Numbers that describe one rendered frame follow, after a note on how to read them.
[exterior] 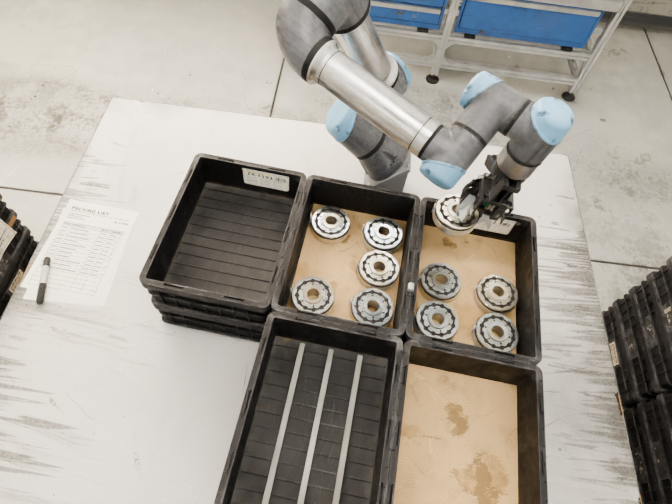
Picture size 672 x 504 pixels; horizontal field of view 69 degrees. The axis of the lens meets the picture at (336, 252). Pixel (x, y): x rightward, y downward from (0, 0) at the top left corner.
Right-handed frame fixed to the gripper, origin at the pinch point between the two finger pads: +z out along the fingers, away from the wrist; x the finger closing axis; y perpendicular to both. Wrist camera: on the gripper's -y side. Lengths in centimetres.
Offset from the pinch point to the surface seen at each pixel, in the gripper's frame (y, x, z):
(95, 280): 22, -87, 42
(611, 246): -78, 111, 87
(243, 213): 0, -53, 24
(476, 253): -1.3, 9.3, 16.1
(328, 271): 12.8, -28.0, 20.9
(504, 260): -0.8, 16.8, 15.1
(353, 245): 3.7, -23.1, 20.3
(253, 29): -195, -98, 115
